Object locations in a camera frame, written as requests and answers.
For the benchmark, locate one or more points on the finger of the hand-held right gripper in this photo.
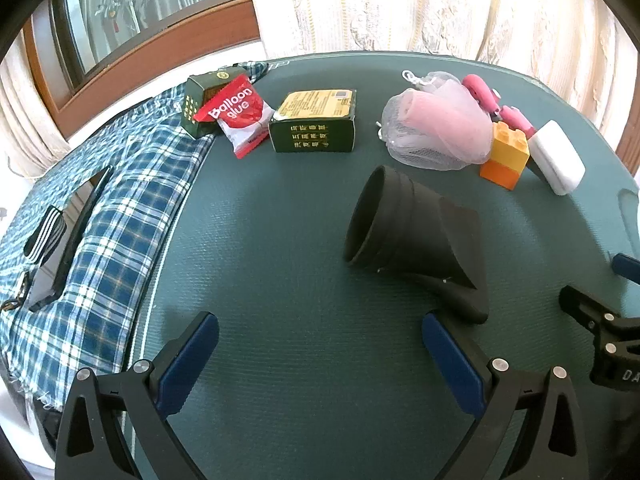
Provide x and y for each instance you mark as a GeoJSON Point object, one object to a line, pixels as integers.
{"type": "Point", "coordinates": [600, 322]}
{"type": "Point", "coordinates": [627, 266]}

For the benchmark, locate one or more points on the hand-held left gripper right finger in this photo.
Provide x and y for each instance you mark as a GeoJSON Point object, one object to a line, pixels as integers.
{"type": "Point", "coordinates": [450, 355]}

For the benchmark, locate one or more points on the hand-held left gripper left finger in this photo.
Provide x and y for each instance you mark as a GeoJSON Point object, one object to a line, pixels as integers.
{"type": "Point", "coordinates": [192, 355]}

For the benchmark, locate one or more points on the white foam block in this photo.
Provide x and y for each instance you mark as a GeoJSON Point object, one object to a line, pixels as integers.
{"type": "Point", "coordinates": [557, 160]}

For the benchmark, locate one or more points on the black hair dryer nozzle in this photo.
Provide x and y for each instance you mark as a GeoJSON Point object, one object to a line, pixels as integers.
{"type": "Point", "coordinates": [400, 225]}

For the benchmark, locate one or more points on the yellow orange toy block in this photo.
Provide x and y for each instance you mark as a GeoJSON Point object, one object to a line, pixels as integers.
{"type": "Point", "coordinates": [507, 155]}

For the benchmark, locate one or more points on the pink foam hair curler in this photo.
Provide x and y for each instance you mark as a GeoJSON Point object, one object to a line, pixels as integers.
{"type": "Point", "coordinates": [480, 92]}

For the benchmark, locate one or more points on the pale pink foam roll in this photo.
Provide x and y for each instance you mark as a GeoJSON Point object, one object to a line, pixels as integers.
{"type": "Point", "coordinates": [445, 120]}

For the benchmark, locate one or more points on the red glue packet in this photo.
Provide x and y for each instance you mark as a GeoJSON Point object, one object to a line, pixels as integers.
{"type": "Point", "coordinates": [240, 115]}

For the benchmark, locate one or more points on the small green box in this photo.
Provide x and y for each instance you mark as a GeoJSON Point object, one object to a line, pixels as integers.
{"type": "Point", "coordinates": [197, 110]}

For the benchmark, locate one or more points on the large green box yellow label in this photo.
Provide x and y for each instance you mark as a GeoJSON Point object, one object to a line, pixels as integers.
{"type": "Point", "coordinates": [312, 135]}

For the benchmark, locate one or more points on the blue plaid cloth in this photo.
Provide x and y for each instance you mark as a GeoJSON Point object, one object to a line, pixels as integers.
{"type": "Point", "coordinates": [140, 210]}

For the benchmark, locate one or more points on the black flat phone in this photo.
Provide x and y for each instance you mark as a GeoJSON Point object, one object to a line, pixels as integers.
{"type": "Point", "coordinates": [75, 240]}

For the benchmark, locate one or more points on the brown wooden framed window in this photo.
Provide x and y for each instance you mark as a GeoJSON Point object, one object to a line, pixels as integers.
{"type": "Point", "coordinates": [150, 72]}

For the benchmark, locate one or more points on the narrow cream curtain panel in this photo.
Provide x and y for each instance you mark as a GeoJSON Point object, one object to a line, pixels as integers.
{"type": "Point", "coordinates": [22, 125]}

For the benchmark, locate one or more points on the wide cream embroidered curtain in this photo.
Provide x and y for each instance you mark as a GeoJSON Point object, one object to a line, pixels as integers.
{"type": "Point", "coordinates": [425, 5]}

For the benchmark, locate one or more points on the brown wooden frame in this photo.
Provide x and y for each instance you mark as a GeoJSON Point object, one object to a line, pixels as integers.
{"type": "Point", "coordinates": [630, 152]}

